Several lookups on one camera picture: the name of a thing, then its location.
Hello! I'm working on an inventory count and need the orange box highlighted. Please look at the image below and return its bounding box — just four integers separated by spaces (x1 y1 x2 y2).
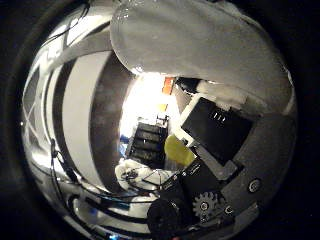
161 77 177 96

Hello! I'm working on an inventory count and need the white window frame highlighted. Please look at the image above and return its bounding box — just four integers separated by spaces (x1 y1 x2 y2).
20 64 46 153

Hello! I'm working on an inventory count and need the thick black cable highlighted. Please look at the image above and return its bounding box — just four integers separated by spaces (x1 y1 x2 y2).
49 138 151 204

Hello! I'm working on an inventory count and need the black storage shelf rack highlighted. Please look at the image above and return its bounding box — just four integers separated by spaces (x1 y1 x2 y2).
127 121 170 168

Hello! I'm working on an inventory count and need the thin black cable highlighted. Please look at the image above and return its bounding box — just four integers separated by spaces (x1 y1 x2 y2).
43 0 92 48

